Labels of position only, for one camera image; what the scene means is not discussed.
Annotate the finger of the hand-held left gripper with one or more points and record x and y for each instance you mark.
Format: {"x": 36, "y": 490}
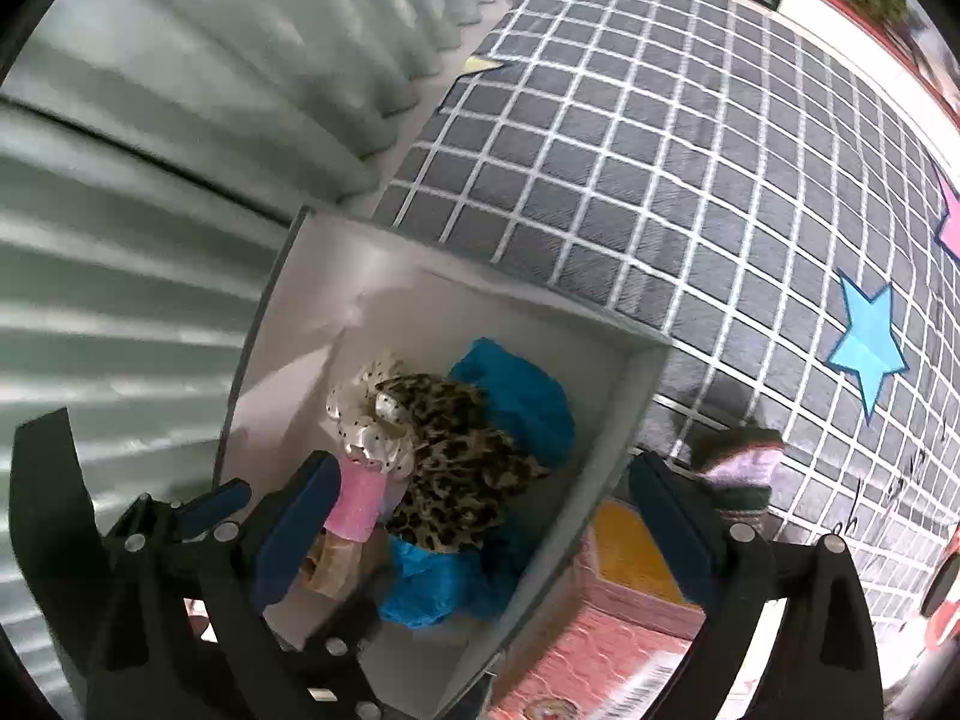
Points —
{"x": 337, "y": 671}
{"x": 217, "y": 502}

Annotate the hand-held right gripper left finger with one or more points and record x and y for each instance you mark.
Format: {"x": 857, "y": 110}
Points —
{"x": 296, "y": 532}

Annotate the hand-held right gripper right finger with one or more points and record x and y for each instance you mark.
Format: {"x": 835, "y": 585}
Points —
{"x": 675, "y": 532}

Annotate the beige hair band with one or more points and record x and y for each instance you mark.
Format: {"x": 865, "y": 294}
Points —
{"x": 337, "y": 562}

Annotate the pink hair band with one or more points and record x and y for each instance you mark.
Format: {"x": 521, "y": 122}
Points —
{"x": 364, "y": 499}

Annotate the pink and dark knit sock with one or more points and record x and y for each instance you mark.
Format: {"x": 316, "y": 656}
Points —
{"x": 739, "y": 469}

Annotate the white polka dot scrunchie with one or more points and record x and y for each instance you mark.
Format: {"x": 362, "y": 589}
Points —
{"x": 367, "y": 412}

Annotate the leopard print scrunchie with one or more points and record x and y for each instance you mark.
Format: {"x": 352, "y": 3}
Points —
{"x": 457, "y": 465}

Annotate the blue fluffy scrunchie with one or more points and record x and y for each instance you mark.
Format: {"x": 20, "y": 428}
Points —
{"x": 517, "y": 405}

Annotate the white storage box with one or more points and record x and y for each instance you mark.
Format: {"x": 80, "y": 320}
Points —
{"x": 345, "y": 300}

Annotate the pink yellow cardboard box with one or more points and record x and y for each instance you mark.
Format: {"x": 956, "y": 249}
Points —
{"x": 622, "y": 637}

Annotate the black round disc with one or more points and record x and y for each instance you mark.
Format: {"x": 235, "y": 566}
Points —
{"x": 937, "y": 589}

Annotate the red patterned round tray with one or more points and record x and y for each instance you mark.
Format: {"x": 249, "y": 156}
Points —
{"x": 946, "y": 634}

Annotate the grey checked star bedsheet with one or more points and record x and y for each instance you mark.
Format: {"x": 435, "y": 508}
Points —
{"x": 675, "y": 165}

